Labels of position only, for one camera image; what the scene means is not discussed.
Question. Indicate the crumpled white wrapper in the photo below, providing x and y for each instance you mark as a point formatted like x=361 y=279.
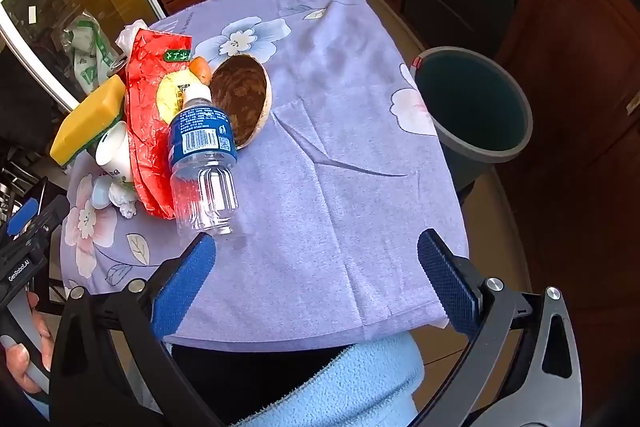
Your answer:
x=112 y=197

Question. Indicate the yellow sponge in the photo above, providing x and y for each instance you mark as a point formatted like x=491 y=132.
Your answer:
x=90 y=117

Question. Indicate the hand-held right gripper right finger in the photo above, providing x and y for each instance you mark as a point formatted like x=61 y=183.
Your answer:
x=445 y=277

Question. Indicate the black garment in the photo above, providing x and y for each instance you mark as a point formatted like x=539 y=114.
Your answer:
x=250 y=382

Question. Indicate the clear plastic water bottle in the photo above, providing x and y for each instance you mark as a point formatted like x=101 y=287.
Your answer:
x=200 y=142

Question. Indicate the white paper cup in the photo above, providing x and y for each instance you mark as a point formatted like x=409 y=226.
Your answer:
x=115 y=152

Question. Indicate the orange peel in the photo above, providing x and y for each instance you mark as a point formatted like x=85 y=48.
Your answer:
x=200 y=68

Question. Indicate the red drink can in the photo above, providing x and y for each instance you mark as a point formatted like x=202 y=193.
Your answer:
x=120 y=66

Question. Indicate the red foil wrapper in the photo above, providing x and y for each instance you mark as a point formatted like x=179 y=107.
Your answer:
x=145 y=107

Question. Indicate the green white plastic bag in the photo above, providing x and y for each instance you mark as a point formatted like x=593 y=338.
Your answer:
x=85 y=52

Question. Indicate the grey teal waste bin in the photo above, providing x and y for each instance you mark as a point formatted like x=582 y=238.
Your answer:
x=470 y=107

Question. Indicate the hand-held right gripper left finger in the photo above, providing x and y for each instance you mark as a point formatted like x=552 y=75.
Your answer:
x=185 y=277

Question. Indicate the blue fleece jacket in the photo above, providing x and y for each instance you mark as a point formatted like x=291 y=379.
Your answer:
x=360 y=387

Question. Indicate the person's left hand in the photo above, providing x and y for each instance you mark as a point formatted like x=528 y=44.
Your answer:
x=44 y=342

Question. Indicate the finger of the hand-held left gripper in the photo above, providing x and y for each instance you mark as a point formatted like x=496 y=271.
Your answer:
x=22 y=214
x=52 y=212

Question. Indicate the brown wooden bowl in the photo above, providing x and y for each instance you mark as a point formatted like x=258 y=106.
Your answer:
x=237 y=97

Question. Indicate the purple floral tablecloth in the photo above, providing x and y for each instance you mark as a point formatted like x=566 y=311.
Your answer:
x=325 y=132

